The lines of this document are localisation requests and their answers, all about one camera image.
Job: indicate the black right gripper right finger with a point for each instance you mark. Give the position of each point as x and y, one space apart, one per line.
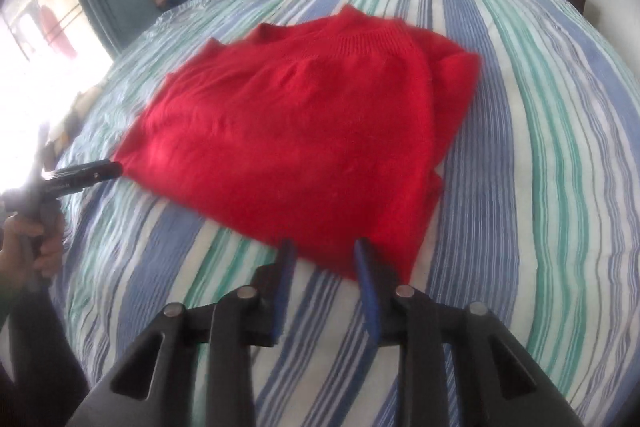
498 383

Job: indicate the red knit sweater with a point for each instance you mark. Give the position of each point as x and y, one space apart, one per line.
323 133

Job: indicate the person's left hand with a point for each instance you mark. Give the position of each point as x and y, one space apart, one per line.
17 265

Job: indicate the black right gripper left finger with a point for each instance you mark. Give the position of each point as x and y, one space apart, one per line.
152 382

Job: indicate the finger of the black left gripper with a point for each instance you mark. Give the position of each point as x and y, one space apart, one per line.
75 179

